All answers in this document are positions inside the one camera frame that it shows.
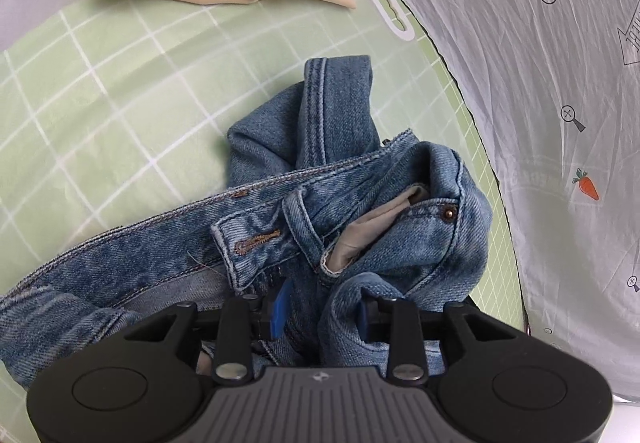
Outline blue denim jeans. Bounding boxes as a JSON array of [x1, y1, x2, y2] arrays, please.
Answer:
[[1, 56, 491, 387]]

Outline green grid cutting mat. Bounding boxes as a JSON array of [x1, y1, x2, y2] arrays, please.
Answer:
[[1, 0, 525, 328]]

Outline white carrot print sheet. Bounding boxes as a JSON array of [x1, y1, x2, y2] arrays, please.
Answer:
[[404, 0, 639, 401]]

